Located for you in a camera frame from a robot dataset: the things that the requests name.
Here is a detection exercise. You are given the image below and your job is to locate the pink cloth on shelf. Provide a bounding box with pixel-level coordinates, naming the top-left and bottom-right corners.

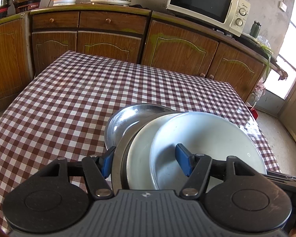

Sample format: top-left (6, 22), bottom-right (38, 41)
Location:
top-left (254, 78), bottom-right (266, 97)

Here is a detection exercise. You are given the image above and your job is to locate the small steel bowl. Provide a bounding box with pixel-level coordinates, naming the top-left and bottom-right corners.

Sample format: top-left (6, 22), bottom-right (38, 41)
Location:
top-left (111, 111), bottom-right (179, 194)

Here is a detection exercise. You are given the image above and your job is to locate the white ceramic bowl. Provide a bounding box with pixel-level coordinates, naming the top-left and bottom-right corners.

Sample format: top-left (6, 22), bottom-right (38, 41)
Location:
top-left (126, 113), bottom-right (187, 192)

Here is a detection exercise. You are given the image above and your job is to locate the small steel plate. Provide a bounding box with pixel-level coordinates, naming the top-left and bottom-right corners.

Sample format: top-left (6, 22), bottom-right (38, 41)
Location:
top-left (104, 103), bottom-right (174, 149)

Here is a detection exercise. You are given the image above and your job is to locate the brown checkered tablecloth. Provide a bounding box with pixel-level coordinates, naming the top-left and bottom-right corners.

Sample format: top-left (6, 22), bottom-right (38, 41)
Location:
top-left (0, 51), bottom-right (280, 231)

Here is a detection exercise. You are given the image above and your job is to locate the red paper bag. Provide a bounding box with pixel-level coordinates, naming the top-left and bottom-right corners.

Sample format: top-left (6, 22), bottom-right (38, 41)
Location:
top-left (249, 108), bottom-right (259, 120)

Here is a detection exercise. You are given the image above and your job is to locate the blue patterned porcelain bowl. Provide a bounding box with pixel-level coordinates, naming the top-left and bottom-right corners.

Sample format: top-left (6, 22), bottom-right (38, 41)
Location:
top-left (150, 112), bottom-right (266, 192)

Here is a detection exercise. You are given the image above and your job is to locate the cream microwave oven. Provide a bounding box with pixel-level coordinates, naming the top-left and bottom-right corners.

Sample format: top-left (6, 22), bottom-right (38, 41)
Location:
top-left (166, 0), bottom-right (251, 36)

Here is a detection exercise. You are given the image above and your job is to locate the green thermos bottle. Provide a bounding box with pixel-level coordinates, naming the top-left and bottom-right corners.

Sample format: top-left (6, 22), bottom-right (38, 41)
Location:
top-left (249, 21), bottom-right (261, 39)

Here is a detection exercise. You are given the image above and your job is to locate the wooden kitchen cabinet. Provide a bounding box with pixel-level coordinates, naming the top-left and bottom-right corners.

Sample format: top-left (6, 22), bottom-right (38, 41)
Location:
top-left (0, 5), bottom-right (275, 111)

